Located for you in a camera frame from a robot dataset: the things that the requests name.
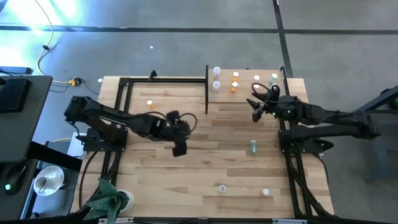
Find green plant white pot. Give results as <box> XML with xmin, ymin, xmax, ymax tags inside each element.
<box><xmin>82</xmin><ymin>177</ymin><xmax>135</xmax><ymax>223</ymax></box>

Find black rectangular device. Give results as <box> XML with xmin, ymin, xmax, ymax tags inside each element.
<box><xmin>0</xmin><ymin>77</ymin><xmax>32</xmax><ymax>113</ymax></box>

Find black side desk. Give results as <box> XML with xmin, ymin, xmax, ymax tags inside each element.
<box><xmin>0</xmin><ymin>141</ymin><xmax>83</xmax><ymax>220</ymax></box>

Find black computer mouse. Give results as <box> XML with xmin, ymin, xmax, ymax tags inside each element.
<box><xmin>2</xmin><ymin>164</ymin><xmax>27</xmax><ymax>196</ymax></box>

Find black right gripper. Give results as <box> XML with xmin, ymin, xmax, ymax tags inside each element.
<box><xmin>246</xmin><ymin>84</ymin><xmax>301</xmax><ymax>123</ymax></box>

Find wooden shelf black frame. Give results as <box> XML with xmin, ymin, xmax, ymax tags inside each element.
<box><xmin>205</xmin><ymin>64</ymin><xmax>292</xmax><ymax>115</ymax></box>

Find black aluminium table frame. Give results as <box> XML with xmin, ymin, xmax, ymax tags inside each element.
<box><xmin>79</xmin><ymin>70</ymin><xmax>336</xmax><ymax>224</ymax></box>

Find yellow extension cable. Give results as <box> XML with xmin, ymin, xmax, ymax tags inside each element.
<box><xmin>33</xmin><ymin>0</ymin><xmax>82</xmax><ymax>88</ymax></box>

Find white coffee cup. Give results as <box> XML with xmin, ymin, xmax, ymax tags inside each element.
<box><xmin>35</xmin><ymin>175</ymin><xmax>53</xmax><ymax>192</ymax></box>

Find dark grey desk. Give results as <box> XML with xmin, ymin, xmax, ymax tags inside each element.
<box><xmin>0</xmin><ymin>74</ymin><xmax>53</xmax><ymax>164</ymax></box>

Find silver metal bracket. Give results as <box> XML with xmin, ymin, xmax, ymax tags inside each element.
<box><xmin>272</xmin><ymin>218</ymin><xmax>308</xmax><ymax>224</ymax></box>
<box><xmin>98</xmin><ymin>217</ymin><xmax>134</xmax><ymax>224</ymax></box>

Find white paper sheet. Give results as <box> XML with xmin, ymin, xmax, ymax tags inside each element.
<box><xmin>67</xmin><ymin>132</ymin><xmax>86</xmax><ymax>158</ymax></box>

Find grey metal cart frame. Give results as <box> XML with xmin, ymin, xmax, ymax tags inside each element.
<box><xmin>357</xmin><ymin>84</ymin><xmax>398</xmax><ymax>183</ymax></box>

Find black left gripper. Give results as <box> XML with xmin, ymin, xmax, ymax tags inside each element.
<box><xmin>161</xmin><ymin>110</ymin><xmax>192</xmax><ymax>158</ymax></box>

